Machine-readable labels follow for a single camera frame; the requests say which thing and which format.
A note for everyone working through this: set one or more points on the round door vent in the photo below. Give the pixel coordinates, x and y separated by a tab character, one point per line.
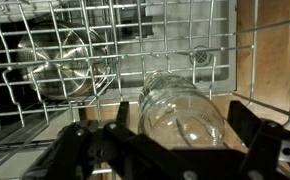
201	56

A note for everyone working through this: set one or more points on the clear glass jar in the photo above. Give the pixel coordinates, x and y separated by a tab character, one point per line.
178	110

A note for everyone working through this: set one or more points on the grey dishwasher door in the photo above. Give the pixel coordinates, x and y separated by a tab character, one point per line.
178	33

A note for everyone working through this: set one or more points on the stainless steel bowl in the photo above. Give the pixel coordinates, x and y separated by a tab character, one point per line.
51	73

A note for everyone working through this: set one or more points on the black detergent dispenser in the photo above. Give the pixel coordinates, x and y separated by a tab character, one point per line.
135	30

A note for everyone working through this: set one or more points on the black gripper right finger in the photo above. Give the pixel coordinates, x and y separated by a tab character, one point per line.
268	146

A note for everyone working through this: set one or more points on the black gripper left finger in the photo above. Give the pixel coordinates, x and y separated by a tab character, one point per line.
123	115

